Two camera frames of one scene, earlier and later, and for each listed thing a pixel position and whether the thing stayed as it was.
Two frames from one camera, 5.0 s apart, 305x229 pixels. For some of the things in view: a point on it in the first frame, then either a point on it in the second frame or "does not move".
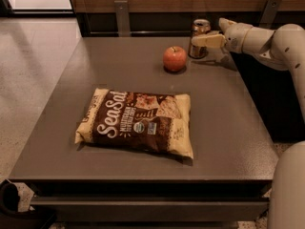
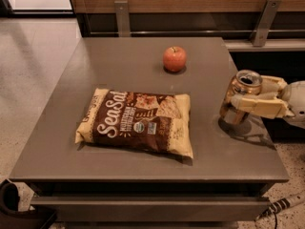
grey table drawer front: [153, 208] does not move
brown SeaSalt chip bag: [157, 122] does not move
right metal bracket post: [269, 14] does not move
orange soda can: [199, 27] to [244, 81]
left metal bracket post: [122, 18] does not move
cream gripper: [237, 36] to [295, 99]
